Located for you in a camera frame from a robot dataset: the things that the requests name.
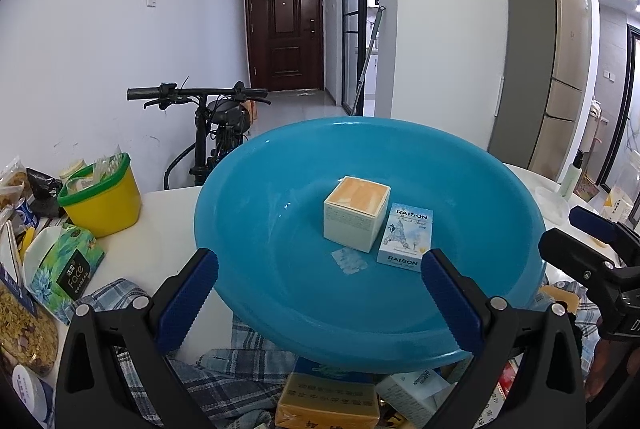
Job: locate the person's right hand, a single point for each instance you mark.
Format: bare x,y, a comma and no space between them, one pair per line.
602,369

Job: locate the black bicycle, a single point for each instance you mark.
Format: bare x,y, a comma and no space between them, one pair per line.
202,129

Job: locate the blue plaid cloth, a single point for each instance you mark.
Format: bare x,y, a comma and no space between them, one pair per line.
225,384

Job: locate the beige refrigerator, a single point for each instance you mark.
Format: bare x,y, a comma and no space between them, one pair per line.
530,84

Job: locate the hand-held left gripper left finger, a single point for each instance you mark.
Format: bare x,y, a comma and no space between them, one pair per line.
187,304

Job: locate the small blue sachet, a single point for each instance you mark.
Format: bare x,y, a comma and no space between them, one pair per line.
350,261

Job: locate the black framed glass door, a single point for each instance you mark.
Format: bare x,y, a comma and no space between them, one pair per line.
350,59

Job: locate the yellow flat box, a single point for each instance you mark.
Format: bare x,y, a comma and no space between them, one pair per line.
325,404

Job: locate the white round jar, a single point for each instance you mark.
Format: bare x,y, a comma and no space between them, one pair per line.
30,394

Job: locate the yellow tub green rim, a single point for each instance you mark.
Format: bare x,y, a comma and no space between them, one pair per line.
110,209

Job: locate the orange paper bag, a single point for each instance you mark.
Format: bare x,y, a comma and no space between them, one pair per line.
252,113

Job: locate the green tissue pack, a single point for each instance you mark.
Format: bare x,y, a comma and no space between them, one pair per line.
65,274

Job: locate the blue white packet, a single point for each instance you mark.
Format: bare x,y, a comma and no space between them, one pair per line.
25,214

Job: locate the blue plastic basin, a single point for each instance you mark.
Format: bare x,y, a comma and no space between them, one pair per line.
280,229

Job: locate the cream box orange lid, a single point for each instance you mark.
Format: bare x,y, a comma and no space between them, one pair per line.
350,219

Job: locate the white green box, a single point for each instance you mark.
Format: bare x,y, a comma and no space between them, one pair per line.
410,396

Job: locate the brown entrance door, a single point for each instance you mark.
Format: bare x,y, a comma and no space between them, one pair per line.
295,34

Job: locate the green bottle black pump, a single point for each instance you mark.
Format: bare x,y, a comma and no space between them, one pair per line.
571,179

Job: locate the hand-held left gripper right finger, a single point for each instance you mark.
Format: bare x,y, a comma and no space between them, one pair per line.
450,304

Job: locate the patterned small box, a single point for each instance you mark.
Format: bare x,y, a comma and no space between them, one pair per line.
587,189

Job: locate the black snack bag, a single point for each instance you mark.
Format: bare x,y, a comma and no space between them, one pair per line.
45,191

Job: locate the mop pole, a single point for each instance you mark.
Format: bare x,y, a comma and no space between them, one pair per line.
367,59

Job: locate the granola snack bag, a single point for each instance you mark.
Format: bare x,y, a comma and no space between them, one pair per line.
25,329

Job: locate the blue white small box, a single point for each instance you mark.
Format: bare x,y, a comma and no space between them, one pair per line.
405,236

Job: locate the clear plastic container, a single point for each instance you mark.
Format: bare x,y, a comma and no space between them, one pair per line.
550,204

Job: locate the clear snack bag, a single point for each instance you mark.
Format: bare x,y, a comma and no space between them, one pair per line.
12,184

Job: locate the cream carton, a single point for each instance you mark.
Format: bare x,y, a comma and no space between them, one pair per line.
616,204

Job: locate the orange flat box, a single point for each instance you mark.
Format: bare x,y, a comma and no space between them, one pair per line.
560,296

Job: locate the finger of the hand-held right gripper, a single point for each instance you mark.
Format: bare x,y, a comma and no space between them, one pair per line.
575,254
592,225

